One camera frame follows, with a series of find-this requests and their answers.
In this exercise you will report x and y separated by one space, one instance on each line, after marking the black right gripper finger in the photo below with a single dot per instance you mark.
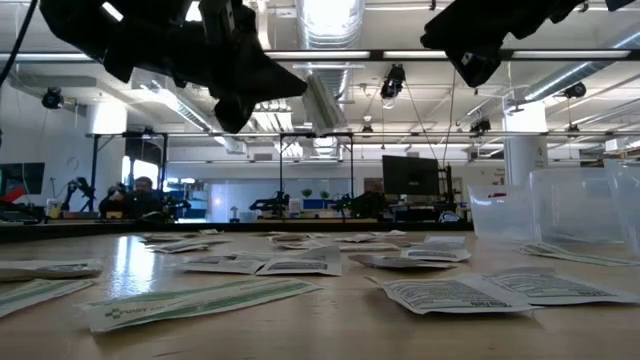
455 17
465 37

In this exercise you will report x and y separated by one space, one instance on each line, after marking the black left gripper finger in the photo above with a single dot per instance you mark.
250 90
265 72

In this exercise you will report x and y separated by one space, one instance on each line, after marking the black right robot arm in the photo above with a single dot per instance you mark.
620 4

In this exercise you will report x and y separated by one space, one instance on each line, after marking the black overhead light bar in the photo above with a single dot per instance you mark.
375 54

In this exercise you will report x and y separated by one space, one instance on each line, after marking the blue storage shelf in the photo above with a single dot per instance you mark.
192 202

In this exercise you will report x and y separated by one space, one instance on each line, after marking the white round pillar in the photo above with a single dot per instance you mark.
525 150

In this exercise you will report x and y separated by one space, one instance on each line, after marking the black computer monitor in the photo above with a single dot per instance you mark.
410 175

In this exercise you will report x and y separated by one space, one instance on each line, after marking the person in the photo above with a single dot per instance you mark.
142 197

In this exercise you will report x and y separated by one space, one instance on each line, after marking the clear plastic container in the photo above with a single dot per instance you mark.
575 200
631 210

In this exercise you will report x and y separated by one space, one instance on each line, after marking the red object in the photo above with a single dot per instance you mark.
12 195

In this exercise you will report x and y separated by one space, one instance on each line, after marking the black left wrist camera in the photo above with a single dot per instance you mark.
234 115

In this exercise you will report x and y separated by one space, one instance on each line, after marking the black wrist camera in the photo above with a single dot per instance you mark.
234 115
475 67

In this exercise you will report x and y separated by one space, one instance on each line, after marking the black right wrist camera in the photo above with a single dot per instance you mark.
475 67

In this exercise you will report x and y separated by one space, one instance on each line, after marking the white rectangular ceiling duct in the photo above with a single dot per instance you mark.
170 107

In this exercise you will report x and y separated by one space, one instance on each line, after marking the silver ventilation duct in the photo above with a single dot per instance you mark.
565 80
350 20

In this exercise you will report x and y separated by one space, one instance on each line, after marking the black ceiling camera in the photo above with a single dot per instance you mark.
393 82
52 98
367 129
575 90
480 125

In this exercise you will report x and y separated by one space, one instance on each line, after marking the black metal workstation frame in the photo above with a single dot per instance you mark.
281 170
93 170

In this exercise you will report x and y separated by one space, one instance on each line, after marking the black metal rig frame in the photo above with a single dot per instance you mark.
300 226

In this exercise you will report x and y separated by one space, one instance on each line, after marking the black wall screen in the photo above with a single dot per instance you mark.
22 177

